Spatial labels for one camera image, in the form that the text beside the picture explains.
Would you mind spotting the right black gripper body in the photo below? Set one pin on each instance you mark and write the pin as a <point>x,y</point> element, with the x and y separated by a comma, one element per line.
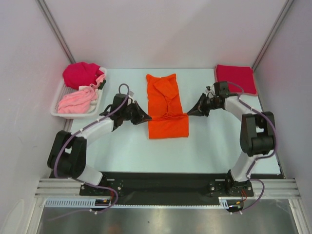
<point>206,104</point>

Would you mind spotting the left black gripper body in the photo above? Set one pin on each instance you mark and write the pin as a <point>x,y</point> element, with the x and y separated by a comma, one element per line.
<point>132,113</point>

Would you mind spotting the orange t shirt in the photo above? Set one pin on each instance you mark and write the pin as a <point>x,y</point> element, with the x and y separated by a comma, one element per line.
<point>165,108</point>

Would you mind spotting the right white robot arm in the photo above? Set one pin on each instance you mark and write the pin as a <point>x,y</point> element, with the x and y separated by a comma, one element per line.
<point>258,136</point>

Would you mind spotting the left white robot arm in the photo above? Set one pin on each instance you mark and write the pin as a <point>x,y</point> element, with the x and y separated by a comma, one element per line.
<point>68,155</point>

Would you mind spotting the folded red t shirt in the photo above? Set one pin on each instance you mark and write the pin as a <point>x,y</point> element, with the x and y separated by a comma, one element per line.
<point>236,79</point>

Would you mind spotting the folded pink t shirt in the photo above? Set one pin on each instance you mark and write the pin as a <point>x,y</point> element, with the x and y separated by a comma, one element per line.
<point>255,93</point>

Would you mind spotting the crumpled pink t shirt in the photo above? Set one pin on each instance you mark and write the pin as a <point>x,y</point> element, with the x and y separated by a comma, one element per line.
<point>69,103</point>

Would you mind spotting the crumpled magenta t shirt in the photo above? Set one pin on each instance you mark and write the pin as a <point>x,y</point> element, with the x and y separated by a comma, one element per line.
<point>81,74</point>

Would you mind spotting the white plastic basket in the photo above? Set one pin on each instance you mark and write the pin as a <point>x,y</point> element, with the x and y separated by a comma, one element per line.
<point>64,90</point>

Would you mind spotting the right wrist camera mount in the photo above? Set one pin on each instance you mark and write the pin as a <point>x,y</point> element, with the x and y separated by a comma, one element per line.
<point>210,91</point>

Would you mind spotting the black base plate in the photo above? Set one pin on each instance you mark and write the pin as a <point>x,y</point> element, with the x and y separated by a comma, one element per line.
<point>169,189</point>

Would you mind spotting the white slotted cable duct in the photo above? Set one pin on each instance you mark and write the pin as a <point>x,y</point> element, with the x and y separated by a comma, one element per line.
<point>102,203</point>

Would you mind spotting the aluminium frame rail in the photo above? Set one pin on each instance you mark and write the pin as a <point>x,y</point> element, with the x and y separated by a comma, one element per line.
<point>274,188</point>

